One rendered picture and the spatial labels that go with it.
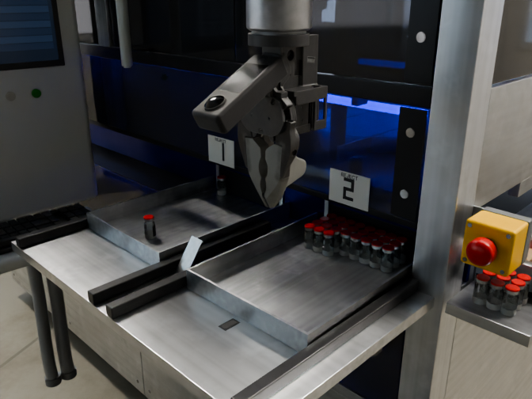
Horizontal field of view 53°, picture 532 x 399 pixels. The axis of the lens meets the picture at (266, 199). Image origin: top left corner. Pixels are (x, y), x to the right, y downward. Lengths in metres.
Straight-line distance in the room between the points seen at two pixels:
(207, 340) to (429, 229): 0.38
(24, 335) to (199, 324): 1.75
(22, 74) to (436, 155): 0.99
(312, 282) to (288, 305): 0.08
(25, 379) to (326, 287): 1.57
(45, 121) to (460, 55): 1.02
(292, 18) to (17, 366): 1.96
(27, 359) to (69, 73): 1.28
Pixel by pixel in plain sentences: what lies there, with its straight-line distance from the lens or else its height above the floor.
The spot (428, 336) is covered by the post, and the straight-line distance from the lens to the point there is 0.96.
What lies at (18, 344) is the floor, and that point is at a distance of 2.47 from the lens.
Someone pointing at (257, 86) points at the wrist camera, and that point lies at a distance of 0.59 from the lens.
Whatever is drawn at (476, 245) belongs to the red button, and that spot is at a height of 1.01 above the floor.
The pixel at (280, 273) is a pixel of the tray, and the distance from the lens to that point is 0.94.
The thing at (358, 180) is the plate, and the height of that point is 1.04.
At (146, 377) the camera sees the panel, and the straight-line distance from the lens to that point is 1.86.
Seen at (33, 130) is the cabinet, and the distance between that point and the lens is 1.46.
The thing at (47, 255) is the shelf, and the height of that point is 0.88.
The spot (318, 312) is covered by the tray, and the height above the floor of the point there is 0.88.
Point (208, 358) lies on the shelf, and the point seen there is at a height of 0.88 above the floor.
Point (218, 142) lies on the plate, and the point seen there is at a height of 1.04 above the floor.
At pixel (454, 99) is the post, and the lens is 0.81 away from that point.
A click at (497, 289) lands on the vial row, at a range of 0.90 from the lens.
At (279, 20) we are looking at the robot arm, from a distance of 0.61.
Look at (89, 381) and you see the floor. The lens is 2.18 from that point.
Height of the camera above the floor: 1.34
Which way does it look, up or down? 21 degrees down
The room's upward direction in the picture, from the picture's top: straight up
